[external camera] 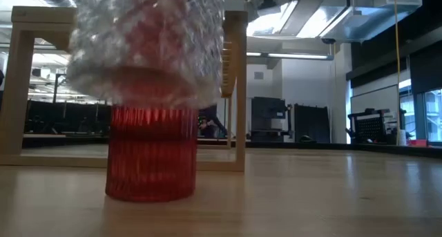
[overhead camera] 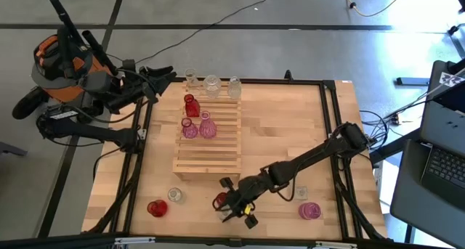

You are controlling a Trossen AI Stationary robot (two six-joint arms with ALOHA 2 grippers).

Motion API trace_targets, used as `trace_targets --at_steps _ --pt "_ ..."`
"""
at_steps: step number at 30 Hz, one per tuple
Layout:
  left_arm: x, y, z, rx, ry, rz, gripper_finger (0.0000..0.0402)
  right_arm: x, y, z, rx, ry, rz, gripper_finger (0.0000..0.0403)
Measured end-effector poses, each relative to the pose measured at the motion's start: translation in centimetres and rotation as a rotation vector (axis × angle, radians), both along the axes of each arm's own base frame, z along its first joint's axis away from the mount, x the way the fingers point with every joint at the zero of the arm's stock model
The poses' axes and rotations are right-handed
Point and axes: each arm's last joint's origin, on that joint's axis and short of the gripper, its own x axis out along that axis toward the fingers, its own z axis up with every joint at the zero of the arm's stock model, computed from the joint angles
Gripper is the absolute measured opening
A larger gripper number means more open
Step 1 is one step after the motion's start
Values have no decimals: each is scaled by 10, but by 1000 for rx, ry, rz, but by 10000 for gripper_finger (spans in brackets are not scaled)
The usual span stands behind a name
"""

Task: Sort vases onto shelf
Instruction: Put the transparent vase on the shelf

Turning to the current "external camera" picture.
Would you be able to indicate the black pegboard cart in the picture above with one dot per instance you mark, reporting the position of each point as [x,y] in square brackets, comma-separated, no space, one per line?
[369,126]

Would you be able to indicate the person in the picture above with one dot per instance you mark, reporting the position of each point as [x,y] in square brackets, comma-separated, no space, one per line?
[210,124]

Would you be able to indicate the black aluminium table frame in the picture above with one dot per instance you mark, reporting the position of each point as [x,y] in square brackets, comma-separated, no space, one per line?
[310,146]

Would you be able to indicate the black background cabinet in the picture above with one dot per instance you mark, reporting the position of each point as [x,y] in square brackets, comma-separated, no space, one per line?
[266,112]

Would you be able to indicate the red ribbed cylinder vase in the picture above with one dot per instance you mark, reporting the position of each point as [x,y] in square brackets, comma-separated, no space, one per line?
[152,161]

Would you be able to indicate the black metal gantry frame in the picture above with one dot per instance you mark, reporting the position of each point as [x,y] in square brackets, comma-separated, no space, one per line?
[56,88]

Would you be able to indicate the white paper roll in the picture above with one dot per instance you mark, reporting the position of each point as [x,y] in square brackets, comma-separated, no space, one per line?
[402,137]

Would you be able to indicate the black upright panel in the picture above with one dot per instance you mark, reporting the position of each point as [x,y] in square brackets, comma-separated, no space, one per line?
[310,123]

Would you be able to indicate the long ceiling light fixture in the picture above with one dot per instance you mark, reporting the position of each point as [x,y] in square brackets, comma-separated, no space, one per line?
[297,56]

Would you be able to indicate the ceiling security camera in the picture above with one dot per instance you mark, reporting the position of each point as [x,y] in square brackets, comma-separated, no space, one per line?
[328,41]

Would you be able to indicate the grey wall vent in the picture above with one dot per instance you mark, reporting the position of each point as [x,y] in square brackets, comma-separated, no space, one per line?
[259,75]

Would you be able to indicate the glass window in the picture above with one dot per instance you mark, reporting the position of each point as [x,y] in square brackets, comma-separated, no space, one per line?
[431,116]

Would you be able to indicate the black rounded small object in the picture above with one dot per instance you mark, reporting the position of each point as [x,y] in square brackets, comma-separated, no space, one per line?
[306,139]

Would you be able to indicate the wooden slatted shelf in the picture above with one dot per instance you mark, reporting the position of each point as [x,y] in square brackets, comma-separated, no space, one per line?
[20,92]

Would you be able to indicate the red flat box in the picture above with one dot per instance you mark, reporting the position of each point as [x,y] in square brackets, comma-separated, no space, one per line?
[418,143]

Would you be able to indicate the black background barrier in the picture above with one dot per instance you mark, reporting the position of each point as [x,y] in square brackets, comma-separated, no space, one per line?
[69,116]

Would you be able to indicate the large silver ceiling duct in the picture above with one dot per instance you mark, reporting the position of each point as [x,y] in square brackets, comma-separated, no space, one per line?
[362,19]

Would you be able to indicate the clear bumpy glass vase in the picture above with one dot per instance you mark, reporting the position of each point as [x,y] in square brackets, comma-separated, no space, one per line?
[103,40]

